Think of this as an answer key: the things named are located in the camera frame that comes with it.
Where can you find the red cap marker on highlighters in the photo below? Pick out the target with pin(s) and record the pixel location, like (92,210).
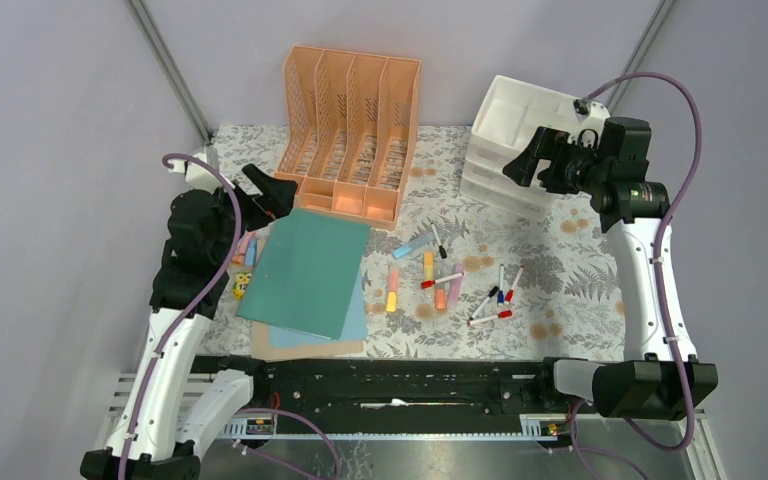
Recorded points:
(442,280)

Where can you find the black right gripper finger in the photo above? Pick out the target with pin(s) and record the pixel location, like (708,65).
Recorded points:
(552,180)
(543,146)

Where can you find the yellow owl eraser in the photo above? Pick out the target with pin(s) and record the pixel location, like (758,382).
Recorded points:
(240,284)

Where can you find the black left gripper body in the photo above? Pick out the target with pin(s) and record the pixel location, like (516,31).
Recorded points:
(220,246)

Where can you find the floral table cloth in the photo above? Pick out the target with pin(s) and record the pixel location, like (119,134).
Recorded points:
(384,256)

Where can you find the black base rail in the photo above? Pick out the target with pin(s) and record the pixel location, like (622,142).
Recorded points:
(403,398)

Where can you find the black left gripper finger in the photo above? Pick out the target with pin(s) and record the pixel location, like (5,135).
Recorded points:
(273,191)
(261,210)

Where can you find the blue cap marker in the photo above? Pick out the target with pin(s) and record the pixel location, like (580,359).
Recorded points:
(500,295)

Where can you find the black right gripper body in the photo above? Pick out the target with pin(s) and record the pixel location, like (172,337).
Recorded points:
(582,169)

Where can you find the green folder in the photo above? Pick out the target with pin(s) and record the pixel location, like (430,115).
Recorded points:
(306,273)

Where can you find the orange plastic file organizer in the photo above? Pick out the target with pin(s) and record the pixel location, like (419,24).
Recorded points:
(353,129)

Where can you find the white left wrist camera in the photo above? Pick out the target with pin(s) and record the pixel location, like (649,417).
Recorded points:
(196,176)

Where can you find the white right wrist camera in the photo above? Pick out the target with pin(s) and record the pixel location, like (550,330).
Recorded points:
(589,112)

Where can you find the black cap whiteboard marker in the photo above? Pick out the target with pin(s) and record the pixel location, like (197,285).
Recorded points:
(438,240)

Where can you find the red cap marker lowest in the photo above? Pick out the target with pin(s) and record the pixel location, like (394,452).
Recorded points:
(497,316)

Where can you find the light blue folder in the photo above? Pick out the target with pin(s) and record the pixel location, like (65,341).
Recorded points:
(354,327)

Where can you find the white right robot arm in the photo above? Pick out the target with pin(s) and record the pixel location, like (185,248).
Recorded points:
(661,376)

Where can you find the black cap marker right group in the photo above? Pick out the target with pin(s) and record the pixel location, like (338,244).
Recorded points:
(478,309)

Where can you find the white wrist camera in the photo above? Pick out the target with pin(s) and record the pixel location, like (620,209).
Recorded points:
(589,112)
(196,176)

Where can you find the tan kraft folder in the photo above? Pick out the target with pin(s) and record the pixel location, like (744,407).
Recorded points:
(261,347)

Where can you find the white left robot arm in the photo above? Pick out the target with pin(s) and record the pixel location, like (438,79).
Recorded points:
(150,439)

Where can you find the white plastic drawer unit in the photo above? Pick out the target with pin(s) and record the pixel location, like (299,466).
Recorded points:
(508,117)

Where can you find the red cap marker upper right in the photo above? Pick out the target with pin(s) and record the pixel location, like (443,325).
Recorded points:
(512,289)

